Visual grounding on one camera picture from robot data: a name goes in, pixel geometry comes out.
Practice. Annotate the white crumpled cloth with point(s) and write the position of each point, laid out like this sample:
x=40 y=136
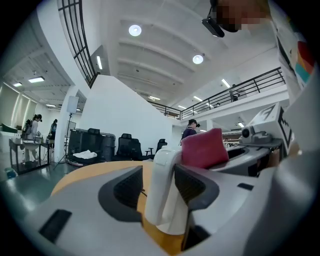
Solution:
x=85 y=154

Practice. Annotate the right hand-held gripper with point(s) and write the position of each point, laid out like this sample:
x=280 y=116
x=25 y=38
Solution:
x=270 y=122

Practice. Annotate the rectangular ceiling light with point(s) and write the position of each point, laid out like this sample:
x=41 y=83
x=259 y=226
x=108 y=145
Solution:
x=36 y=79
x=99 y=62

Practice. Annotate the light panel on tripod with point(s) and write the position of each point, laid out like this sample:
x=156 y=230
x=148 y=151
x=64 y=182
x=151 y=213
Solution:
x=72 y=104

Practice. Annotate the round ceiling light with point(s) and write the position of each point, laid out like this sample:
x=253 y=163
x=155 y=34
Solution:
x=197 y=59
x=135 y=30

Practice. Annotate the red cloth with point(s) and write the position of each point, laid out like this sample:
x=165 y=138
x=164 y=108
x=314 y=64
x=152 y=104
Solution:
x=203 y=147

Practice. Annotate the black window grille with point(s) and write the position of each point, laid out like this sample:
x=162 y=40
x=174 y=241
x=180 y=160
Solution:
x=77 y=42

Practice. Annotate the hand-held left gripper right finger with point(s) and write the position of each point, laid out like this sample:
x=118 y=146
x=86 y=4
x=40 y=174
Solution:
x=191 y=187

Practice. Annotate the person's head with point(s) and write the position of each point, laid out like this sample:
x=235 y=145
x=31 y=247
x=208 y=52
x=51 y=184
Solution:
x=237 y=12

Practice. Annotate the black frame table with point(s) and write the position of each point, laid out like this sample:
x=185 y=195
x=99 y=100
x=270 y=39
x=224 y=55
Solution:
x=25 y=143

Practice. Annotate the black office chair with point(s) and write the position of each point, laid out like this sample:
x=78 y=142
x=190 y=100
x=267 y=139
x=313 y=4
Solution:
x=126 y=147
x=160 y=146

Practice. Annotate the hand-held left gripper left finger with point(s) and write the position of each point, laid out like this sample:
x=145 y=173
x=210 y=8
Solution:
x=126 y=187

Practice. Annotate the black head-worn camera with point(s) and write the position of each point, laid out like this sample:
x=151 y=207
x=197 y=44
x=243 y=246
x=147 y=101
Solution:
x=212 y=26

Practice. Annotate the black balcony railing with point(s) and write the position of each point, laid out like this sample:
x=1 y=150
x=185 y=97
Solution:
x=225 y=96

